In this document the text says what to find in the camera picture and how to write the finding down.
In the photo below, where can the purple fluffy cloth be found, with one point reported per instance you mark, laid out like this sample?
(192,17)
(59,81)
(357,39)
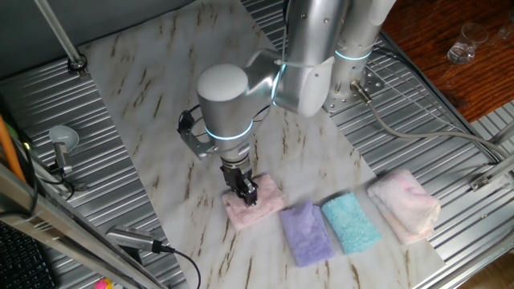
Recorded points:
(307,234)

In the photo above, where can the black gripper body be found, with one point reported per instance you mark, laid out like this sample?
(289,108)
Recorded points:
(235,170)

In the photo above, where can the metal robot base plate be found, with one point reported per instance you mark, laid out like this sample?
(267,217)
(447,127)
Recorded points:
(371,86)

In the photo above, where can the pale pink white folded cloth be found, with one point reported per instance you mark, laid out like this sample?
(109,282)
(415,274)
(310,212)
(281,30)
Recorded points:
(405,204)

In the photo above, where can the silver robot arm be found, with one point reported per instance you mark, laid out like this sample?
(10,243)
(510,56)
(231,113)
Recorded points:
(229,112)

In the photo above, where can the yellow pink toy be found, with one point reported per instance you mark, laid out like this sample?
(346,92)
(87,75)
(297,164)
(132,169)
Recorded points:
(103,284)

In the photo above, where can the silver webcam on stand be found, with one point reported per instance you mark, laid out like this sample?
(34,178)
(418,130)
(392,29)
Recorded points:
(62,158)

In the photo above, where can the teal fluffy cloth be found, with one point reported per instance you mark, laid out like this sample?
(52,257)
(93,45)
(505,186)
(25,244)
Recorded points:
(351,222)

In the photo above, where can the short aluminium profile bracket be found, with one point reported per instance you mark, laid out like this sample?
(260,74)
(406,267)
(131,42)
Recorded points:
(494,172)

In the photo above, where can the long aluminium frame beam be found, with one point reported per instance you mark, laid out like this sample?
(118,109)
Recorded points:
(72,237)

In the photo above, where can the black keyboard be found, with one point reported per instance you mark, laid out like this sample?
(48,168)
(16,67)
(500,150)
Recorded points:
(22,261)

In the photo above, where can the empty clear glass beaker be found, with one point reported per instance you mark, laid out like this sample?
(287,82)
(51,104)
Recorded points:
(466,44)

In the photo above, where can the brown wooden table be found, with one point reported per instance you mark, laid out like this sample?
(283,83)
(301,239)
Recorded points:
(441,48)

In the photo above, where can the pink fluffy cloth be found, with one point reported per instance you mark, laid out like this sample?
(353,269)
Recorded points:
(265,198)

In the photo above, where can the silver ridged camera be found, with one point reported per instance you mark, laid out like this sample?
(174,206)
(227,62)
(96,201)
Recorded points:
(128,237)

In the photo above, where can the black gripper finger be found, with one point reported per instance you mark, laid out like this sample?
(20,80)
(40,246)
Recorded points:
(237,190)
(250,192)

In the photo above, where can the white marble pattern sheet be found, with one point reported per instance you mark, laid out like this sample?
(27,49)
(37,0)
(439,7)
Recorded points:
(160,100)

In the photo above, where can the orange pole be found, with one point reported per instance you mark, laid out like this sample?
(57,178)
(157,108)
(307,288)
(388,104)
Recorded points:
(9,148)

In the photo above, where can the metal stand pole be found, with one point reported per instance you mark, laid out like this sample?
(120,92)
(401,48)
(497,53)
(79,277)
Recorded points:
(60,36)

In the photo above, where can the wrist camera with metal bracket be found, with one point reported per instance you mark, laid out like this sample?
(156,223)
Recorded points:
(192,138)

